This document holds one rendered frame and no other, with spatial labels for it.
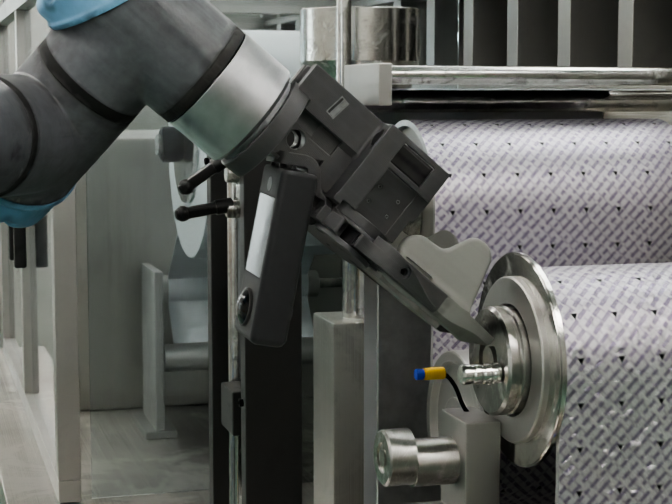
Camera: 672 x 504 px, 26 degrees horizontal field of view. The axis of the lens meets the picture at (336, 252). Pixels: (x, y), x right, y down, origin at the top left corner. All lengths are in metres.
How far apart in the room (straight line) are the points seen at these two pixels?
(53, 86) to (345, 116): 0.18
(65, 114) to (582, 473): 0.41
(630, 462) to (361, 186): 0.26
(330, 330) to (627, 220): 0.55
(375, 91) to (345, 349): 0.54
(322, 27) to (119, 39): 0.78
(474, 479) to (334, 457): 0.69
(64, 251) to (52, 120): 1.01
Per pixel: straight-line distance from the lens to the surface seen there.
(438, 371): 1.06
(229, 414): 1.31
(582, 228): 1.22
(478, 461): 1.03
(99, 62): 0.90
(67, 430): 1.93
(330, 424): 1.71
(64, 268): 1.90
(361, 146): 0.94
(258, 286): 0.93
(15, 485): 2.06
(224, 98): 0.90
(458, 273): 0.96
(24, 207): 0.94
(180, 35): 0.89
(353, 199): 0.92
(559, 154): 1.22
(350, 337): 1.69
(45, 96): 0.90
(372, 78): 1.22
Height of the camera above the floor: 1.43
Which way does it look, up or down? 6 degrees down
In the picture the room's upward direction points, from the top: straight up
